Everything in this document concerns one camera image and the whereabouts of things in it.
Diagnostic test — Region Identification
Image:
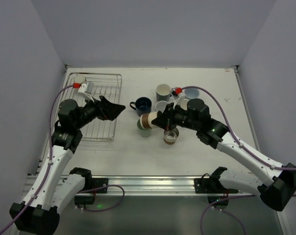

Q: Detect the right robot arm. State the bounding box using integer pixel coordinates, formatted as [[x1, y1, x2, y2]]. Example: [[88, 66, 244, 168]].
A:
[[149, 98, 296, 212]]

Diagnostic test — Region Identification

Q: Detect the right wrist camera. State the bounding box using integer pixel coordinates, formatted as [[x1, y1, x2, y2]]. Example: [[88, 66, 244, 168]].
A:
[[171, 87, 183, 100]]

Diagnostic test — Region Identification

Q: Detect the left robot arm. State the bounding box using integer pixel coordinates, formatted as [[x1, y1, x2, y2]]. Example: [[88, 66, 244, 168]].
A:
[[9, 95, 125, 235]]

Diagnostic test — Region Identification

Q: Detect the dark navy mug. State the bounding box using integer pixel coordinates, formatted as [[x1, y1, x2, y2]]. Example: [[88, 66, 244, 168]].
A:
[[129, 97, 152, 117]]

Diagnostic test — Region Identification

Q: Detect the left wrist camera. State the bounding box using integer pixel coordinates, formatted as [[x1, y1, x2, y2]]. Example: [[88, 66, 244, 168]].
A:
[[77, 82, 94, 100]]

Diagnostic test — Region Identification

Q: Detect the mint green cup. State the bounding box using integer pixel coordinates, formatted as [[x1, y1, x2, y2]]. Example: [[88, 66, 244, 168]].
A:
[[137, 120, 151, 138]]

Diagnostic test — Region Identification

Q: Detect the grey blue mug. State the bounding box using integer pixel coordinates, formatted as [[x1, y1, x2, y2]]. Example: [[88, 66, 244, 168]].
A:
[[184, 88, 199, 99]]

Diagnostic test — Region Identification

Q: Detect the cream cup brown band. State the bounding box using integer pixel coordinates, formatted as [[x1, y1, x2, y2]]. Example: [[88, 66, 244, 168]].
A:
[[140, 111, 162, 129], [73, 75, 86, 84]]

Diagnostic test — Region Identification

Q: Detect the metal wire dish rack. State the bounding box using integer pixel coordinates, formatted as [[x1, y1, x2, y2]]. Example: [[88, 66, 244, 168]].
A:
[[60, 72, 122, 142]]

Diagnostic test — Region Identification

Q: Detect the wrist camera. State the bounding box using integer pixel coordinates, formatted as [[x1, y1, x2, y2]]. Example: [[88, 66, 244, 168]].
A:
[[77, 82, 94, 100], [171, 87, 183, 100]]

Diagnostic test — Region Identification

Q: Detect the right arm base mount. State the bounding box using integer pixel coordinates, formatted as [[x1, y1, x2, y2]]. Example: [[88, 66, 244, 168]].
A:
[[194, 166, 239, 203]]

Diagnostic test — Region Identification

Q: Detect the aluminium mounting rail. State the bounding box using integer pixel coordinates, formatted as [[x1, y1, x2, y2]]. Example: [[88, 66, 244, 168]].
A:
[[23, 174, 281, 196]]

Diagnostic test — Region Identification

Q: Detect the grey mug cream inside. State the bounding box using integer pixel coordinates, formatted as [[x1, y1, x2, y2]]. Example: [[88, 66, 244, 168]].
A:
[[155, 84, 172, 101]]

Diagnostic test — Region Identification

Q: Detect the light blue mug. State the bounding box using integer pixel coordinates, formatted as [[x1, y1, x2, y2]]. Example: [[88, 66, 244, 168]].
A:
[[173, 98, 189, 110]]

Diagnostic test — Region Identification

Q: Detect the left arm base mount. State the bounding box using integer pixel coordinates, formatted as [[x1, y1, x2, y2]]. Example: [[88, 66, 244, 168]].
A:
[[74, 178, 109, 207]]

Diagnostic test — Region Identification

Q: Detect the purple cable at left base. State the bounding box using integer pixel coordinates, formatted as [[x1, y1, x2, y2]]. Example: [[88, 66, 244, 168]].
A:
[[75, 185, 125, 212]]

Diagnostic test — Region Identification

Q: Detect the pink dotted mug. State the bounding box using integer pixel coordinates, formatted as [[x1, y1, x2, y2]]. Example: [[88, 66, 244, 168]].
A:
[[155, 100, 169, 113]]

